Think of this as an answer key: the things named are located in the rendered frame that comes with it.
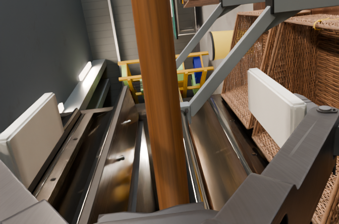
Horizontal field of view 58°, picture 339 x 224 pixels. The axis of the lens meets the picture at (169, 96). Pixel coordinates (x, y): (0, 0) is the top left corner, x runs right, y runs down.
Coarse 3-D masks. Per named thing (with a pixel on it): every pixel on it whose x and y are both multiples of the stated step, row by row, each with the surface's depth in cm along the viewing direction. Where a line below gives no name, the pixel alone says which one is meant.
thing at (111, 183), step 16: (128, 96) 171; (128, 112) 156; (112, 128) 121; (128, 128) 144; (112, 144) 110; (128, 144) 134; (112, 160) 104; (128, 160) 125; (96, 176) 89; (112, 176) 98; (128, 176) 117; (96, 192) 81; (112, 192) 93; (128, 192) 110; (96, 208) 78; (112, 208) 89
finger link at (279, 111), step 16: (256, 80) 19; (272, 80) 17; (256, 96) 19; (272, 96) 16; (288, 96) 15; (256, 112) 19; (272, 112) 16; (288, 112) 14; (304, 112) 14; (272, 128) 17; (288, 128) 15
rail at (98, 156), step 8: (120, 88) 178; (120, 96) 162; (112, 112) 140; (104, 136) 116; (96, 160) 98; (96, 168) 94; (88, 184) 86; (88, 192) 82; (80, 200) 79; (80, 208) 76; (80, 216) 73
